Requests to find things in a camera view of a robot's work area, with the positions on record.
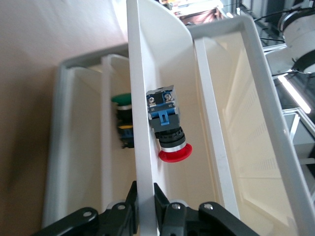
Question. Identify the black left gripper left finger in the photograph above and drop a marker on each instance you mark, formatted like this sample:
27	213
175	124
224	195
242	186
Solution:
133	209

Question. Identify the green push button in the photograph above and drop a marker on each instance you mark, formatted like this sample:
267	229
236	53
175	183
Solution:
121	100

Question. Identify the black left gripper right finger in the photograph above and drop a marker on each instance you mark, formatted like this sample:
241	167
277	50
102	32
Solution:
160	206

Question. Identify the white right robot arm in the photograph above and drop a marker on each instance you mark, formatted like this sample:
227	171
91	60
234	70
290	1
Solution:
300	37

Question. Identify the white drawer cabinet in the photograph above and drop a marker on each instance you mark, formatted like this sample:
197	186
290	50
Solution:
253	49

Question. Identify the white plastic drawer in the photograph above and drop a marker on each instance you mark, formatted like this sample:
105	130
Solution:
246	123
91	123
142	73

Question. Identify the red mushroom push button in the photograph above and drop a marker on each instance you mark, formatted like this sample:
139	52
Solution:
162	115

